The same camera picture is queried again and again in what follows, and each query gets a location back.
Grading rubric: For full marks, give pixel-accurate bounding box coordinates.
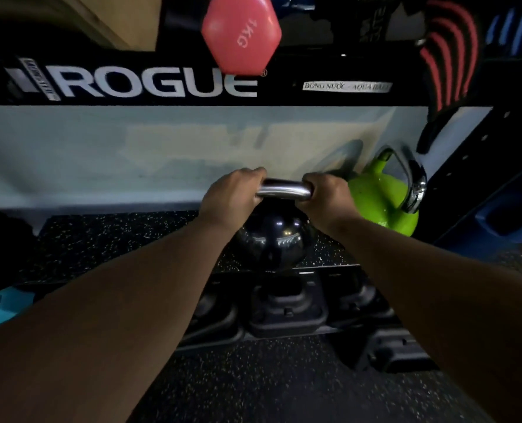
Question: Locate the green kettlebell with chrome handle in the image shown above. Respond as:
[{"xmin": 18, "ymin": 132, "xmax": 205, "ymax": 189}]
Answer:
[{"xmin": 347, "ymin": 145, "xmax": 427, "ymax": 237}]

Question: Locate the black kettlebell with chrome handle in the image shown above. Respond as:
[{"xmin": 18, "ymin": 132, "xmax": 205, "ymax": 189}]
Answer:
[{"xmin": 234, "ymin": 179, "xmax": 317, "ymax": 273}]

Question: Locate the pink hexagonal dumbbell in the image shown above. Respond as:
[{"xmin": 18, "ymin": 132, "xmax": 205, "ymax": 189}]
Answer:
[{"xmin": 201, "ymin": 0, "xmax": 283, "ymax": 76}]

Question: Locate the black perforated rack upright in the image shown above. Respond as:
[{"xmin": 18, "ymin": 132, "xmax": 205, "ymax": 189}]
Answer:
[{"xmin": 413, "ymin": 101, "xmax": 522, "ymax": 245}]

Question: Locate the black and red striped strap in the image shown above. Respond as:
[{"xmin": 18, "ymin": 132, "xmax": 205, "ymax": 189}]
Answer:
[{"xmin": 416, "ymin": 0, "xmax": 482, "ymax": 155}]

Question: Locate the black storage rack shelf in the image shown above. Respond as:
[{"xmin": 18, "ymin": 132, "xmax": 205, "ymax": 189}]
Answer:
[{"xmin": 0, "ymin": 41, "xmax": 522, "ymax": 107}]

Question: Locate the person's right hand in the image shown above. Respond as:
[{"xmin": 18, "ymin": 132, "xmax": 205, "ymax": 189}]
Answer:
[{"xmin": 294, "ymin": 172, "xmax": 362, "ymax": 236}]

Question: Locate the black dumbbell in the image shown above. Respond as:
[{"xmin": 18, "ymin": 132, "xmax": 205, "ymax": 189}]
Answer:
[
  {"xmin": 323, "ymin": 266, "xmax": 398, "ymax": 331},
  {"xmin": 338, "ymin": 326, "xmax": 440, "ymax": 375},
  {"xmin": 175, "ymin": 277, "xmax": 246, "ymax": 350}
]

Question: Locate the person's left hand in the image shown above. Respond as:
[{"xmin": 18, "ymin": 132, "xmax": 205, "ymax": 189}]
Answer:
[{"xmin": 198, "ymin": 167, "xmax": 268, "ymax": 233}]

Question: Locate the person's left forearm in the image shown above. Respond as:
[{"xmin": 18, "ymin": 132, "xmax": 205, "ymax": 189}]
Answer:
[{"xmin": 0, "ymin": 211, "xmax": 236, "ymax": 423}]

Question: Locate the teal dumbbell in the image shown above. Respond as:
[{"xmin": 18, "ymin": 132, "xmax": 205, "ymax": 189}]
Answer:
[{"xmin": 0, "ymin": 286, "xmax": 36, "ymax": 333}]

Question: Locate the person's right forearm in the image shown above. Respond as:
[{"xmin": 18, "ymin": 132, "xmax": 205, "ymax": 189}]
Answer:
[{"xmin": 335, "ymin": 213, "xmax": 522, "ymax": 423}]

